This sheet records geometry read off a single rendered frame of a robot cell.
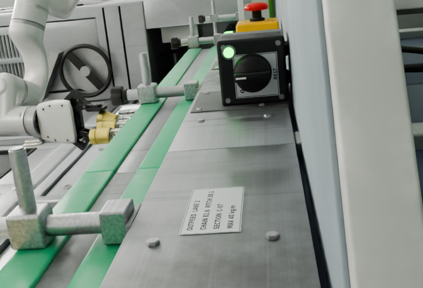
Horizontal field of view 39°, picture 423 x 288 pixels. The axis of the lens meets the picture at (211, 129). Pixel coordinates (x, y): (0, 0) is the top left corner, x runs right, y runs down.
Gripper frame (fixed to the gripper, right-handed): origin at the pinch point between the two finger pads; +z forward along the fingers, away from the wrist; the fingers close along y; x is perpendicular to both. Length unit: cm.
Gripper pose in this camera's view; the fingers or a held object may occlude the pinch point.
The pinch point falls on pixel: (99, 120)
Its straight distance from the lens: 140.1
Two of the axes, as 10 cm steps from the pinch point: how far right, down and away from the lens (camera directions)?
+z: 9.4, -0.1, -3.5
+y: -1.0, -9.7, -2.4
